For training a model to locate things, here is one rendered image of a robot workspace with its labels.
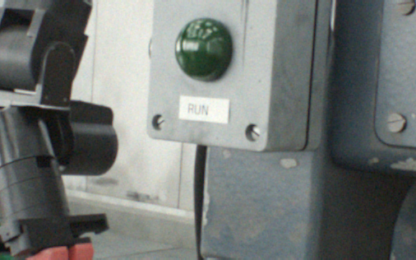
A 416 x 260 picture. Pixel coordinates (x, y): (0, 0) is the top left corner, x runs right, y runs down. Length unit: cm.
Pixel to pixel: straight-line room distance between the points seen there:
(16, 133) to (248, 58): 44
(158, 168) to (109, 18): 129
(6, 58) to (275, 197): 42
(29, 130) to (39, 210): 7
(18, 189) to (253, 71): 43
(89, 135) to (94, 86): 712
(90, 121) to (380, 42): 49
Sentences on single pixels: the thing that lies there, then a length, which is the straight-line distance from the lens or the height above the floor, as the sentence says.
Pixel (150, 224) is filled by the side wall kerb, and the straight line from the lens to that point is 757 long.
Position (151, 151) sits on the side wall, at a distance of 759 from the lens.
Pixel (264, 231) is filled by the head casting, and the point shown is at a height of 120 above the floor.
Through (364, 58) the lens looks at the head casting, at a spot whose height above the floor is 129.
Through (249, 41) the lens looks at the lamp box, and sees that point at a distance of 45.
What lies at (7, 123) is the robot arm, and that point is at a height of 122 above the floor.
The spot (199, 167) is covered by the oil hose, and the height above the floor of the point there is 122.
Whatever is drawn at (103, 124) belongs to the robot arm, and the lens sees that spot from 93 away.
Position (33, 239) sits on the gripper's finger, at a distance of 81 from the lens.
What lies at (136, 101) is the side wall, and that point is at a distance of 770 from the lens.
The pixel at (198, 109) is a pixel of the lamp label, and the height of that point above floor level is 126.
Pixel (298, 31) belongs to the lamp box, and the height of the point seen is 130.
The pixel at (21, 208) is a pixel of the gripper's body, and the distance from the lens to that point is 84.
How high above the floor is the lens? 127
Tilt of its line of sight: 3 degrees down
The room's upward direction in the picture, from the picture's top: 4 degrees clockwise
